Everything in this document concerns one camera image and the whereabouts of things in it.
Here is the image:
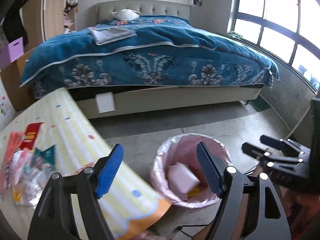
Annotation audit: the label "dark green snack packet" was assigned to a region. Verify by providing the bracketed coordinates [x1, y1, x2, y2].
[30, 145, 56, 170]

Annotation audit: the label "polka dot white cabinet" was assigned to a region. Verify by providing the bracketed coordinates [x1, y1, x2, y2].
[0, 79, 16, 131]

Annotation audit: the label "white pillow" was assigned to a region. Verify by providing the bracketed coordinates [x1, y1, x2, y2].
[112, 9, 139, 21]

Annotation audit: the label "clear candy wrapper bag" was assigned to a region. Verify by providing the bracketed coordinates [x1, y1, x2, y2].
[11, 148, 56, 208]

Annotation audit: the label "purple plastic basket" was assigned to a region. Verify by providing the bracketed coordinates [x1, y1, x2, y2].
[0, 37, 24, 70]

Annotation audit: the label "folded grey checked cloth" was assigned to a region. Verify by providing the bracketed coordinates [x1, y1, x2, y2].
[90, 28, 137, 46]

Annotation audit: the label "black hanging coat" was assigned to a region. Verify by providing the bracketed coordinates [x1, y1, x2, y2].
[2, 0, 28, 47]

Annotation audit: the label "hanging clothes in wardrobe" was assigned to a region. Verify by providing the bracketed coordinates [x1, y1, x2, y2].
[63, 0, 78, 34]

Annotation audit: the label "white green milk carton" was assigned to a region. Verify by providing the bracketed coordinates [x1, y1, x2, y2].
[168, 163, 200, 194]

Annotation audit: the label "white label on bed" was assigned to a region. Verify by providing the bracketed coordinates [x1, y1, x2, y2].
[95, 92, 116, 113]

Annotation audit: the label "striped dotted tablecloth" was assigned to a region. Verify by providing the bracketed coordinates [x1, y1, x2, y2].
[1, 88, 171, 239]

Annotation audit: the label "wooden wardrobe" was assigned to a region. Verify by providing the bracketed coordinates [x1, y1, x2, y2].
[20, 0, 78, 51]

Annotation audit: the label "blue floral bed blanket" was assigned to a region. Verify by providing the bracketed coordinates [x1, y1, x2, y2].
[21, 15, 279, 99]

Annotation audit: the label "beige upholstered bed frame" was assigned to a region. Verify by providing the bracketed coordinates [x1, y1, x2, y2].
[72, 0, 262, 119]

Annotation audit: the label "red snack packet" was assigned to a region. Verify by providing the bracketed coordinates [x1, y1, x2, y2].
[20, 122, 43, 150]

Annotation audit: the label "window with dark frame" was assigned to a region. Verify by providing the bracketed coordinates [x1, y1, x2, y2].
[230, 0, 319, 89]

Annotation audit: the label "pink lined trash bin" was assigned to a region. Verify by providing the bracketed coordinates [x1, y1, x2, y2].
[150, 133, 231, 209]

